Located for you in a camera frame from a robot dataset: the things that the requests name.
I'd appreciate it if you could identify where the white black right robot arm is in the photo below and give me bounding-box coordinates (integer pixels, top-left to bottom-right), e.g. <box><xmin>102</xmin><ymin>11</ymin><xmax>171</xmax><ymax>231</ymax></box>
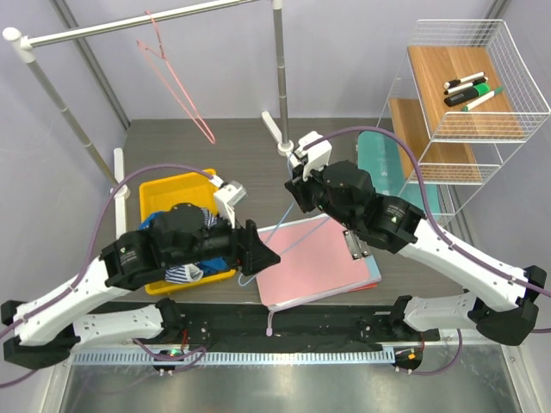
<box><xmin>285</xmin><ymin>160</ymin><xmax>547</xmax><ymax>346</ymax></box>

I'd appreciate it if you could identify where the pink clipboard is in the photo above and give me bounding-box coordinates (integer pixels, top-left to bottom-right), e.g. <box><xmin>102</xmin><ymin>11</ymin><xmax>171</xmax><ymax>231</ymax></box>
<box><xmin>253</xmin><ymin>212</ymin><xmax>374</xmax><ymax>306</ymax></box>

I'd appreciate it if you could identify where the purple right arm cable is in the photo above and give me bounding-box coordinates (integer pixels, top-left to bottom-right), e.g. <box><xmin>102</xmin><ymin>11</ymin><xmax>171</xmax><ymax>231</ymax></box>
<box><xmin>296</xmin><ymin>125</ymin><xmax>551</xmax><ymax>375</ymax></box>

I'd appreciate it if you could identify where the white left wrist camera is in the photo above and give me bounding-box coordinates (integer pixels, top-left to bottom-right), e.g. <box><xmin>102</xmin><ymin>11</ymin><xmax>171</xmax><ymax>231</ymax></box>
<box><xmin>210</xmin><ymin>175</ymin><xmax>246</xmax><ymax>229</ymax></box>

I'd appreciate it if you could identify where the white wire shelf rack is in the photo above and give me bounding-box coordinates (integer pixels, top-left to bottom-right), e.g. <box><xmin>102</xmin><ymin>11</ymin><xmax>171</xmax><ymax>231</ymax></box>
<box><xmin>381</xmin><ymin>19</ymin><xmax>550</xmax><ymax>216</ymax></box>

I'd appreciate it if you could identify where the green white pen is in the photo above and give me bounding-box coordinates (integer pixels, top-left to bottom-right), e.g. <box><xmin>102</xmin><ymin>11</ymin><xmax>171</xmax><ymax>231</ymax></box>
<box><xmin>461</xmin><ymin>87</ymin><xmax>504</xmax><ymax>112</ymax></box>

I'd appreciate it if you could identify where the wooden shelf board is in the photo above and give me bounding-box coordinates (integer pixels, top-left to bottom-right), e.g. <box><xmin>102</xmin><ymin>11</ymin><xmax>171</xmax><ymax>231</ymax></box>
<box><xmin>408</xmin><ymin>46</ymin><xmax>524</xmax><ymax>141</ymax></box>
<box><xmin>388</xmin><ymin>98</ymin><xmax>482</xmax><ymax>184</ymax></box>

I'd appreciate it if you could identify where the yellow plastic tray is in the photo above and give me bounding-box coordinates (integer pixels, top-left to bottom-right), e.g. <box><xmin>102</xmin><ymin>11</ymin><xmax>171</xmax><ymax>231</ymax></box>
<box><xmin>139</xmin><ymin>172</ymin><xmax>236</xmax><ymax>296</ymax></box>

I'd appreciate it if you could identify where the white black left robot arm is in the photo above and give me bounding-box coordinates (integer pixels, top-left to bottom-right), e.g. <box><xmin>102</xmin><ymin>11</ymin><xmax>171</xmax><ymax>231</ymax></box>
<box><xmin>1</xmin><ymin>204</ymin><xmax>281</xmax><ymax>370</ymax></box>

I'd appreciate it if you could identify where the pink wire hanger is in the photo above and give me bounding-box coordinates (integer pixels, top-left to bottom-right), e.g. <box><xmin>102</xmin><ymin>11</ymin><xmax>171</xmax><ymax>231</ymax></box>
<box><xmin>136</xmin><ymin>10</ymin><xmax>217</xmax><ymax>145</ymax></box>

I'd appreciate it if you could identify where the silver white clothes rack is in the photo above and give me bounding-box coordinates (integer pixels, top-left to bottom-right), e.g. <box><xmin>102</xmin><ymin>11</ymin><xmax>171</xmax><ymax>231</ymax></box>
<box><xmin>1</xmin><ymin>1</ymin><xmax>291</xmax><ymax>244</ymax></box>

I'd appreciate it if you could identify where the blue white striped tank top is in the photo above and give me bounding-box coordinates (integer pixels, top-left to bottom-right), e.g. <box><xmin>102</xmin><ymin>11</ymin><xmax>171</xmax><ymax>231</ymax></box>
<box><xmin>148</xmin><ymin>206</ymin><xmax>223</xmax><ymax>286</ymax></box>

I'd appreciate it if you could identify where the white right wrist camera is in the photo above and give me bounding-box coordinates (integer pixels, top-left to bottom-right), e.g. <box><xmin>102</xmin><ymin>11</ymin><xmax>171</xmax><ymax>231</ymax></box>
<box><xmin>288</xmin><ymin>131</ymin><xmax>332</xmax><ymax>182</ymax></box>

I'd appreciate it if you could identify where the light blue clipboard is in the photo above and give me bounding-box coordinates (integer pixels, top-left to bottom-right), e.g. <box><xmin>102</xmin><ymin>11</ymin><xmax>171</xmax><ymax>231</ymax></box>
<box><xmin>344</xmin><ymin>207</ymin><xmax>382</xmax><ymax>285</ymax></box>

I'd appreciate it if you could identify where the black white marker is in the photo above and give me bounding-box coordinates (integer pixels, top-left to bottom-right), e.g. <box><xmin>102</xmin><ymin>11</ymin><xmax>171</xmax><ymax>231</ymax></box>
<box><xmin>443</xmin><ymin>77</ymin><xmax>490</xmax><ymax>96</ymax></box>
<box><xmin>443</xmin><ymin>71</ymin><xmax>485</xmax><ymax>89</ymax></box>

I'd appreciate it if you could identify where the upper wooden shelf board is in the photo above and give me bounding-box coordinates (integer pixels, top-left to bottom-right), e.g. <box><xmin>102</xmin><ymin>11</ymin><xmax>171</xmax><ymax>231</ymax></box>
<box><xmin>408</xmin><ymin>46</ymin><xmax>524</xmax><ymax>141</ymax></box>

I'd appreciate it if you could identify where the blue wire hanger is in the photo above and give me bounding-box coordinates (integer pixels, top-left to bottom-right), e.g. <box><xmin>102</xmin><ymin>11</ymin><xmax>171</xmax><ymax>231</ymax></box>
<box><xmin>238</xmin><ymin>157</ymin><xmax>329</xmax><ymax>287</ymax></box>

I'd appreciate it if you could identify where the white slotted cable duct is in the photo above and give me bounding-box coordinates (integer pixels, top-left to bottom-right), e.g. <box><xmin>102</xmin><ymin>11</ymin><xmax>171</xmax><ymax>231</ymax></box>
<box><xmin>72</xmin><ymin>347</ymin><xmax>395</xmax><ymax>367</ymax></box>

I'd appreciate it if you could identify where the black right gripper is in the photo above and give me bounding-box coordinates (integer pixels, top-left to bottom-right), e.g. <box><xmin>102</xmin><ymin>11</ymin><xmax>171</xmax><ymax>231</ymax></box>
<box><xmin>288</xmin><ymin>157</ymin><xmax>357</xmax><ymax>231</ymax></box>

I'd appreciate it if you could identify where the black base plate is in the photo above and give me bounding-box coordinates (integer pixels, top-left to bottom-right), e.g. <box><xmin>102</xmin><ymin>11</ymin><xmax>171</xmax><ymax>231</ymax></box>
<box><xmin>142</xmin><ymin>303</ymin><xmax>440</xmax><ymax>354</ymax></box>

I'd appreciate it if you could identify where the lower wooden shelf board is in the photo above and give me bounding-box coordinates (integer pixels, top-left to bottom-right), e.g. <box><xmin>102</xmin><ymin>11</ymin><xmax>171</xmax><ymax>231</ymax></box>
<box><xmin>388</xmin><ymin>98</ymin><xmax>482</xmax><ymax>184</ymax></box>

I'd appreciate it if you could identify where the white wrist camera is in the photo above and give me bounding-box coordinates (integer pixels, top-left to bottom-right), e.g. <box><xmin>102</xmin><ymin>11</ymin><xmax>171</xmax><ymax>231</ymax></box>
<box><xmin>210</xmin><ymin>175</ymin><xmax>246</xmax><ymax>229</ymax></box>
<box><xmin>288</xmin><ymin>131</ymin><xmax>332</xmax><ymax>182</ymax></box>

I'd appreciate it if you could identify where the green highlighter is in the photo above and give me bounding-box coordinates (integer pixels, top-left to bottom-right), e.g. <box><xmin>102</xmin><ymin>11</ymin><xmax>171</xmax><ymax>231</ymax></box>
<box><xmin>443</xmin><ymin>83</ymin><xmax>491</xmax><ymax>108</ymax></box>

